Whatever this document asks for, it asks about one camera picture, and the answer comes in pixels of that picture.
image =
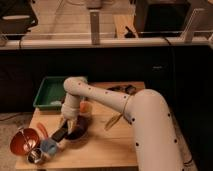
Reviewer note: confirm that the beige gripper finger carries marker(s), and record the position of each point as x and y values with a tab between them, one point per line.
71	125
62	121

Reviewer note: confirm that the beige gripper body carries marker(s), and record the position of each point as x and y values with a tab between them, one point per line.
71	107

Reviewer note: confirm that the purple bowl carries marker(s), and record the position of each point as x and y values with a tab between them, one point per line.
80	129

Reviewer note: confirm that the dark eraser block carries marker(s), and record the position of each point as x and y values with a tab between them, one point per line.
59	134

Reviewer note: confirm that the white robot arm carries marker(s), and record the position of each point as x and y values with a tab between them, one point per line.
156	141

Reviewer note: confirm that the orange red bowl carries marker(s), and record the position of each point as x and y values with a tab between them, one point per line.
18	146

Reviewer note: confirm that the orange topped small jar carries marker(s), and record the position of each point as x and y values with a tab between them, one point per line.
85	108

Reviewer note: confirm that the white object in tray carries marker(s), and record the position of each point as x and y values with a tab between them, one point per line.
56	103

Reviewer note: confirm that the orange carrot toy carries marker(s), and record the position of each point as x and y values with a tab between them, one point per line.
43	130

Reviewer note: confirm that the green plastic tray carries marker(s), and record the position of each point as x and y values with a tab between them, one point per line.
51	89

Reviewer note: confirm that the metal spoon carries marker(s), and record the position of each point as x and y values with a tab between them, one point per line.
21	130

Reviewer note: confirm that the yellow green banana toy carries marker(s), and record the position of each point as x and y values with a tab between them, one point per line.
112	121

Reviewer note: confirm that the small steel cup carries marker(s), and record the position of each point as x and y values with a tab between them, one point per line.
35	156

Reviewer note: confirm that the black glasses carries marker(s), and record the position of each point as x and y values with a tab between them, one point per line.
128	89

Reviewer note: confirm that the black monitor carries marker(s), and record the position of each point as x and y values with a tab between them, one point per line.
160	15

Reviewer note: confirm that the grey metal post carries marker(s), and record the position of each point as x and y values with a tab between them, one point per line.
95	29

